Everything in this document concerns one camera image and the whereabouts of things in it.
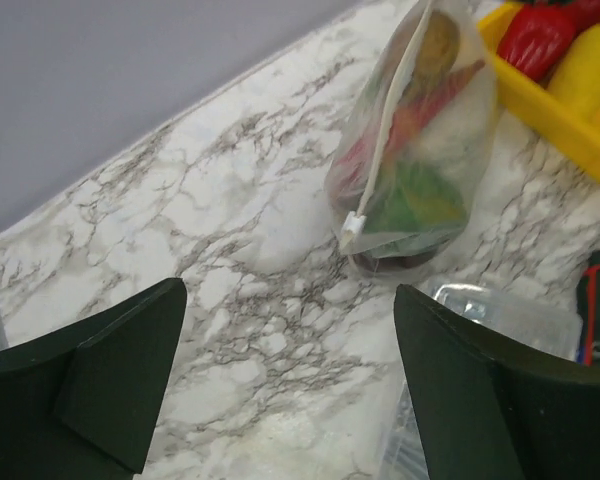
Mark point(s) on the red black utility knife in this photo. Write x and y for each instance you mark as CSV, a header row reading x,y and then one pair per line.
x,y
588,308

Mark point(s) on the yellow plastic tray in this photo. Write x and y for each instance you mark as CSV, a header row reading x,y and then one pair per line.
x,y
577,139

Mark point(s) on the clear zip top bag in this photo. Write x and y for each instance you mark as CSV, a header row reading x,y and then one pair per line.
x,y
349,183

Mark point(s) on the green bell pepper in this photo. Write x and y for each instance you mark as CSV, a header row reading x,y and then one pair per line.
x,y
411,199

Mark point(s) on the clear screw organizer box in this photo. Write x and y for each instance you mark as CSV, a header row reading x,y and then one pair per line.
x,y
446,408

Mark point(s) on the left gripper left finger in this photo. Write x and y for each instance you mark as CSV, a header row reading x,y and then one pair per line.
x,y
82,402

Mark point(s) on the orange round fruit toy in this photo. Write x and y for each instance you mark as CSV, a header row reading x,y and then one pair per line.
x,y
439,48

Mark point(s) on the yellow lemon toy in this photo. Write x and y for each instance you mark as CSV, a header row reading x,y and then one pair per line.
x,y
576,80

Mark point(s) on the red bell pepper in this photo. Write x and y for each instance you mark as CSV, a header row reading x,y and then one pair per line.
x,y
537,37

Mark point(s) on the red chili pepper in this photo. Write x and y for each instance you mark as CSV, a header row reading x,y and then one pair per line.
x,y
413,113

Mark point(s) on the white cauliflower toy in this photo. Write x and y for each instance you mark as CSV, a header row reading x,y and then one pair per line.
x,y
458,142

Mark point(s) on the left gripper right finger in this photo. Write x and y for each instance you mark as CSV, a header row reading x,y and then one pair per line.
x,y
551,410

